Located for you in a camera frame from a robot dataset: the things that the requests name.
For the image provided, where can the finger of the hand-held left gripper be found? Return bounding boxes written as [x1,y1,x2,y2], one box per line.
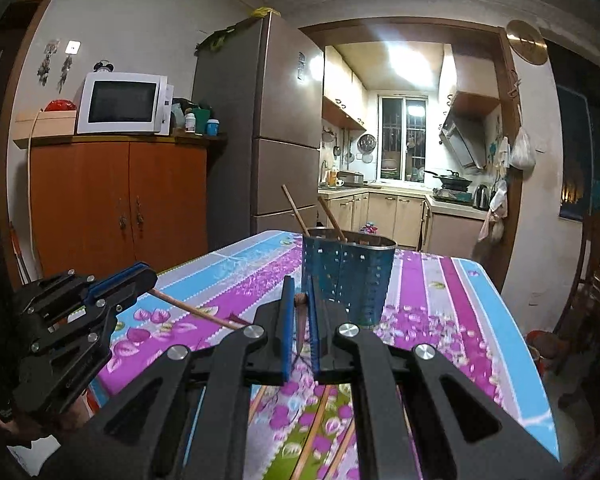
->
[14,261,150,328]
[15,267,160,411]

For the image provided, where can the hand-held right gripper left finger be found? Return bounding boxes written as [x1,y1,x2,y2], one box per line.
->
[40,275,297,480]

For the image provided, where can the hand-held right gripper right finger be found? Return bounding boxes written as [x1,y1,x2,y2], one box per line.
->
[310,275,566,480]

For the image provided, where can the blue perforated chopstick holder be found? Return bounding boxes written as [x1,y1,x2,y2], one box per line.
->
[300,227,398,328]

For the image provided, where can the person's left hand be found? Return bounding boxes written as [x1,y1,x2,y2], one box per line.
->
[0,390,91,443]

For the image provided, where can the orange wooden cabinet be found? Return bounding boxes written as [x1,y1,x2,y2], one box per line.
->
[14,132,228,286]

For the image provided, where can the striped floral tablecloth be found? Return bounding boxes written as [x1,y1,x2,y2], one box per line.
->
[87,230,561,480]

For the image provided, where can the beige lower kitchen cabinets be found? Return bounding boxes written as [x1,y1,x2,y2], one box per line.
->
[317,187,488,256]

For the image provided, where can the beige kitchen cabinets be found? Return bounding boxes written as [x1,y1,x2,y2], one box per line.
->
[317,187,488,256]
[322,45,368,131]

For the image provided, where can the beige box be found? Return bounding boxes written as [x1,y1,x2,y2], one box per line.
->
[14,109,77,140]

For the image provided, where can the white microwave oven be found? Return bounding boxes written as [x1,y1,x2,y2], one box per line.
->
[76,72,175,136]

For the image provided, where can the gas stove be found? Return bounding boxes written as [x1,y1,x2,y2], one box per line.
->
[432,187,476,203]

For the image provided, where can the dark wooden door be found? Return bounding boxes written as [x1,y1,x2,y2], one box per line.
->
[0,0,57,291]

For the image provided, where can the green container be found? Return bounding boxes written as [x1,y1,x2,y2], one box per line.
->
[192,105,213,133]

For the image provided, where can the black wok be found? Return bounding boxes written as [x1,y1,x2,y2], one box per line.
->
[422,169,473,188]

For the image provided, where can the barred kitchen window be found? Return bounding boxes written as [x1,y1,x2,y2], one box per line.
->
[379,92,428,181]

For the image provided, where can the hanging bags of produce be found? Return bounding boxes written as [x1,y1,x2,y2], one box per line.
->
[477,180,508,243]

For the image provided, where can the grey refrigerator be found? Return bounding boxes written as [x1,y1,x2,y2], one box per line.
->
[192,10,326,256]

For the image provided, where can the red bucket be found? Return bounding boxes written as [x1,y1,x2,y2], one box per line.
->
[525,330,556,376]

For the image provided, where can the steel range hood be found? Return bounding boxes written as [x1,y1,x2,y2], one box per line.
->
[439,110,486,171]

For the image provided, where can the beige upper kitchen cabinets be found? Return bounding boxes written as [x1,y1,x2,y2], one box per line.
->
[322,45,368,131]

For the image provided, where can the green cloth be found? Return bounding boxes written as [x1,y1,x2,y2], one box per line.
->
[196,22,251,53]

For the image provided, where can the white hanging plastic bag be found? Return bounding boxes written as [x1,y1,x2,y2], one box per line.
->
[510,127,537,170]

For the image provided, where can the ceiling light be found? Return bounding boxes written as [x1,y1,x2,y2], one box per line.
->
[385,45,443,78]

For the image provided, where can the brown upper kitchen cabinet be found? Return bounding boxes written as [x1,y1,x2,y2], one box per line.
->
[452,50,501,121]

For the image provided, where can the dark wooden chair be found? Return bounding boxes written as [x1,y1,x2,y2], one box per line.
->
[555,210,600,411]

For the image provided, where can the dark night window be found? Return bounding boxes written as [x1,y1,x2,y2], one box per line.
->
[545,40,600,221]

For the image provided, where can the hanging wall ornament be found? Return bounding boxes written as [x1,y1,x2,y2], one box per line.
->
[57,55,73,93]
[36,42,56,86]

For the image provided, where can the wooden doorway frame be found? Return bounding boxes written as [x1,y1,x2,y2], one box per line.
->
[300,17,523,291]

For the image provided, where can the golden wall clock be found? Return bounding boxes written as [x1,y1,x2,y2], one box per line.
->
[506,20,548,66]

